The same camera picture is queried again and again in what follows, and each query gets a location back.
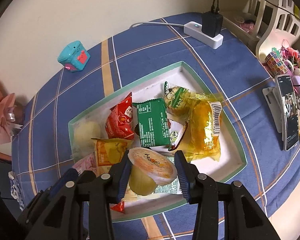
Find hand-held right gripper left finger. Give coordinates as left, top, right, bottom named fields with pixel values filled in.
left=24, top=151, right=133, bottom=240

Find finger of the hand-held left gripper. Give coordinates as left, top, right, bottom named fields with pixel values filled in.
left=49, top=169, right=78, bottom=200
left=75, top=170, right=97, bottom=183

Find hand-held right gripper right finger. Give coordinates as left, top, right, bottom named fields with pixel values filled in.
left=174, top=150, right=282, bottom=240

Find pink snack packet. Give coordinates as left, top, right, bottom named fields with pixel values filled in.
left=72, top=152, right=98, bottom=174

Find white green barcode snack packet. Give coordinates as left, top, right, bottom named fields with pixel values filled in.
left=154, top=155, right=184, bottom=195

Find long red stick packet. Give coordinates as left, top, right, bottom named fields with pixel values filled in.
left=110, top=200, right=125, bottom=214

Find yellow jelly cup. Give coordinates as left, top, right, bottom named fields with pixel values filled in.
left=127, top=147, right=178, bottom=197

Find yellow orange snack packet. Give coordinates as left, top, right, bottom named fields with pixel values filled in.
left=91, top=137, right=134, bottom=167

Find pale bun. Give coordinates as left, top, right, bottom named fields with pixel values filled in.
left=72, top=119, right=102, bottom=160

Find teal-edged white tray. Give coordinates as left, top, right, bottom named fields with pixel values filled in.
left=68, top=60, right=248, bottom=222

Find yellow cake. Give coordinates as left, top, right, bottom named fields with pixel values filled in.
left=182, top=92, right=225, bottom=162

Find red flower-print snack packet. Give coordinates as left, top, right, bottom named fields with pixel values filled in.
left=104, top=92, right=135, bottom=140

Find green yellow snack packet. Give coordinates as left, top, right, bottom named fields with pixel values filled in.
left=163, top=81, right=198, bottom=110

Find blue white crumpled wrapper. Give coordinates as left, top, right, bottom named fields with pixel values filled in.
left=9, top=171, right=25, bottom=212

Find pink flower bouquet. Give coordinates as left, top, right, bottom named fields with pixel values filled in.
left=0, top=74, right=25, bottom=150

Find white phone stand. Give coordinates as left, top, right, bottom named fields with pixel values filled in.
left=262, top=86, right=287, bottom=134

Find teal toy box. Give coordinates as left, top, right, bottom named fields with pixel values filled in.
left=57, top=40, right=90, bottom=73

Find smartphone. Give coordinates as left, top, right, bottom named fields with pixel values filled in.
left=275, top=74, right=300, bottom=151

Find white power strip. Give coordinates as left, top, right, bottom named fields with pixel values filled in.
left=183, top=22, right=224, bottom=50

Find stack of patterned tape rolls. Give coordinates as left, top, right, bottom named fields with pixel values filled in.
left=264, top=51, right=292, bottom=78

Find pile of colourful trinkets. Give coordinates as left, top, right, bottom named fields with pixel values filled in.
left=271, top=39, right=300, bottom=163

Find black charger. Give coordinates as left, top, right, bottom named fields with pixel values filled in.
left=201, top=11, right=224, bottom=38

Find pink hair accessories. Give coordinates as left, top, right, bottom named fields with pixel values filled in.
left=236, top=16, right=257, bottom=33

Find white power cable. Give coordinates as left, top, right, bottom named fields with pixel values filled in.
left=129, top=21, right=187, bottom=30

